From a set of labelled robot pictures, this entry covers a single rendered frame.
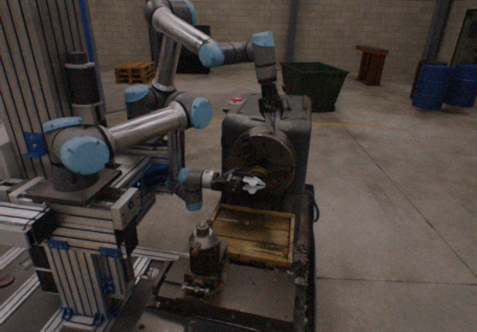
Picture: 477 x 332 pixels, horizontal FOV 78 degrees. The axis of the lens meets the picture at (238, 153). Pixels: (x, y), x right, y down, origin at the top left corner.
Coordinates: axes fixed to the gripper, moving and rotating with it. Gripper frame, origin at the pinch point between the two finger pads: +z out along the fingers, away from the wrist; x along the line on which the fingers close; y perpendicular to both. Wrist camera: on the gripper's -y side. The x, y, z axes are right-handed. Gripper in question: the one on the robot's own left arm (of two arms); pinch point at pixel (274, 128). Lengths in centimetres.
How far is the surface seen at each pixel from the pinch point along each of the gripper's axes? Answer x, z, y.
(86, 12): -339, -109, -363
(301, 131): 8.8, 11.6, -26.8
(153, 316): -33, 35, 58
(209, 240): -14, 14, 49
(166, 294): -29, 30, 54
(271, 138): -3.4, 8.1, -11.0
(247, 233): -14.7, 40.5, 13.0
